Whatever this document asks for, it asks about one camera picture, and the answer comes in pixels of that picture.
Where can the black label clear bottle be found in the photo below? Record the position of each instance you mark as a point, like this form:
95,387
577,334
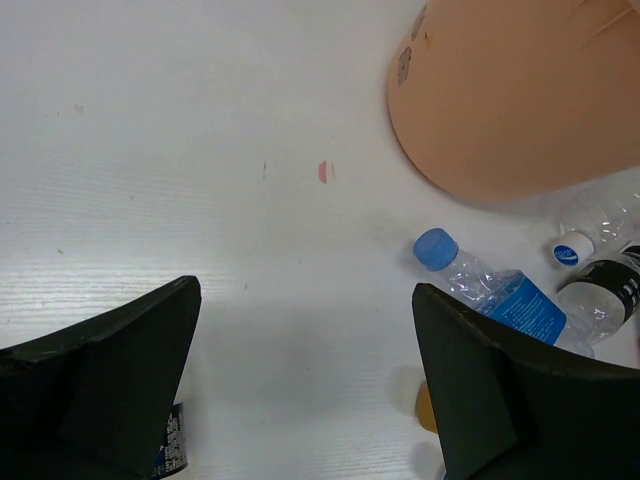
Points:
604,295

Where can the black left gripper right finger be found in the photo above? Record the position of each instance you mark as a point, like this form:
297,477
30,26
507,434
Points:
508,406

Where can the dark blue label bottle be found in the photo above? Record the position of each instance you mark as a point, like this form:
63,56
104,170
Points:
172,457

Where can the orange plastic bin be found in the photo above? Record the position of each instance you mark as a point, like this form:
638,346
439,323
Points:
494,101

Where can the blue cap crushed bottle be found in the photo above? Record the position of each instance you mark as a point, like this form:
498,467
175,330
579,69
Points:
508,297

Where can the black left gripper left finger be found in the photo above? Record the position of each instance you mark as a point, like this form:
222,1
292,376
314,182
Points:
92,400

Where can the white cap clear bottle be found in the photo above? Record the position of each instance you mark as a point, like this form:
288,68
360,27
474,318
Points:
601,218

